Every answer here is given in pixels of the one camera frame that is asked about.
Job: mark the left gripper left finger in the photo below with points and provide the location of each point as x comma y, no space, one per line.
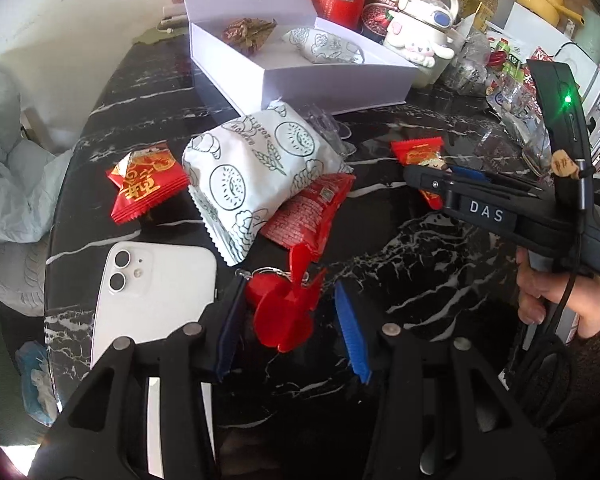
195,354

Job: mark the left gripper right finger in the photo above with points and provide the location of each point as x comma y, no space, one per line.
391,363

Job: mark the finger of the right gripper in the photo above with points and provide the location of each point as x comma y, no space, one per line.
427,179
500,182

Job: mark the red cartoon candy packet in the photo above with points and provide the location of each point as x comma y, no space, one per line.
421,152

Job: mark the red plastic keychain toy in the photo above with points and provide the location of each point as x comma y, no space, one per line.
283,316

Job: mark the red snack packet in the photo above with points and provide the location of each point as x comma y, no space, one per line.
306,219

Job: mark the white bread-print snack pack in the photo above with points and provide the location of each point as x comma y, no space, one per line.
320,47

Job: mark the red gold candy packet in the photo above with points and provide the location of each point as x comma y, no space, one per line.
145,178

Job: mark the brown green crinkled snack bag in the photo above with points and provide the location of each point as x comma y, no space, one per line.
248,35

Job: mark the person right hand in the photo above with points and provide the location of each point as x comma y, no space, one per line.
535,287

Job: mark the white smartphone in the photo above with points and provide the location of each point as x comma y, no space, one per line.
149,290

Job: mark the clear plastic bag of items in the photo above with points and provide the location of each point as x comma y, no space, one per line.
467,73

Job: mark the white cartoon water bottle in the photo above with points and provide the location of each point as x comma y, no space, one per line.
421,31

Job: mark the yellow pot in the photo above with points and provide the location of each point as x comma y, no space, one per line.
551,11

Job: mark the white open gift box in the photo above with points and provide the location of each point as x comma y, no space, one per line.
306,60

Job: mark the light blue puffer jacket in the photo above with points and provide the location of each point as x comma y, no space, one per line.
30,182

